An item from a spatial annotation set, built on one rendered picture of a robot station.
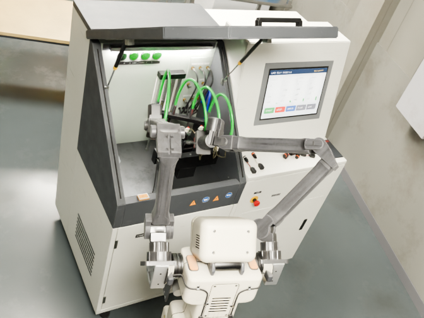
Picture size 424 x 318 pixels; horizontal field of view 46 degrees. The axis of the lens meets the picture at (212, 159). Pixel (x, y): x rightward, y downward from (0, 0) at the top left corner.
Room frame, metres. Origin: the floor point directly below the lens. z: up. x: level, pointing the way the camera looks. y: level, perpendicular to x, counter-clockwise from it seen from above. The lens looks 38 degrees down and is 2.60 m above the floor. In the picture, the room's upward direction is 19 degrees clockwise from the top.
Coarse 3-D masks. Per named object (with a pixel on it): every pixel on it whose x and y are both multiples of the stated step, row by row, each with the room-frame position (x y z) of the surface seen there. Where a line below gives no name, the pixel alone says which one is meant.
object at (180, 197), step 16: (176, 192) 1.76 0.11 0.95; (192, 192) 1.80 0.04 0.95; (208, 192) 1.86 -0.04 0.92; (224, 192) 1.92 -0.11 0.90; (128, 208) 1.59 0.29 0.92; (144, 208) 1.64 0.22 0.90; (176, 208) 1.76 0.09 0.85; (192, 208) 1.82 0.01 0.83; (208, 208) 1.88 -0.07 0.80; (128, 224) 1.60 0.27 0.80
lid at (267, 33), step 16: (96, 32) 1.89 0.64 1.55; (112, 32) 1.76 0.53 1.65; (128, 32) 1.65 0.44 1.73; (144, 32) 1.55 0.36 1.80; (160, 32) 1.47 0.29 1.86; (176, 32) 1.45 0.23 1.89; (192, 32) 1.45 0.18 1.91; (208, 32) 1.44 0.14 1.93; (224, 32) 1.44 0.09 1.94; (240, 32) 1.47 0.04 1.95; (256, 32) 1.50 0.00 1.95; (272, 32) 1.54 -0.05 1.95; (288, 32) 1.59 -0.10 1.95; (304, 32) 1.63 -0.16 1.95; (320, 32) 1.67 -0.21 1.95; (336, 32) 1.72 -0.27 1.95
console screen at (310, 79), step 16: (272, 64) 2.37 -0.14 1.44; (288, 64) 2.44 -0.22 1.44; (304, 64) 2.50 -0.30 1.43; (320, 64) 2.58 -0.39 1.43; (272, 80) 2.36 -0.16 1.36; (288, 80) 2.43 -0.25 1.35; (304, 80) 2.50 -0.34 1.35; (320, 80) 2.58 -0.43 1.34; (272, 96) 2.36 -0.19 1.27; (288, 96) 2.43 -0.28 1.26; (304, 96) 2.50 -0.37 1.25; (320, 96) 2.58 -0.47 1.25; (256, 112) 2.29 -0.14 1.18; (272, 112) 2.36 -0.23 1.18; (288, 112) 2.43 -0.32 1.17; (304, 112) 2.50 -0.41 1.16; (320, 112) 2.58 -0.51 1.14
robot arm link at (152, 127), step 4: (148, 120) 1.60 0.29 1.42; (152, 120) 1.56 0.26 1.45; (156, 120) 1.54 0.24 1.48; (160, 120) 1.52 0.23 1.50; (164, 120) 1.58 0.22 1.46; (148, 124) 1.58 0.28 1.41; (152, 124) 1.54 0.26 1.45; (148, 128) 1.57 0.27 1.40; (152, 128) 1.29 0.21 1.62; (180, 128) 1.33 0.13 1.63; (184, 128) 1.33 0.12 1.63; (148, 132) 1.56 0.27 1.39; (152, 132) 1.28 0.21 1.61; (180, 132) 1.31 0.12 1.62; (184, 132) 1.32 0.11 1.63; (152, 136) 1.28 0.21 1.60; (184, 136) 1.32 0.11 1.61
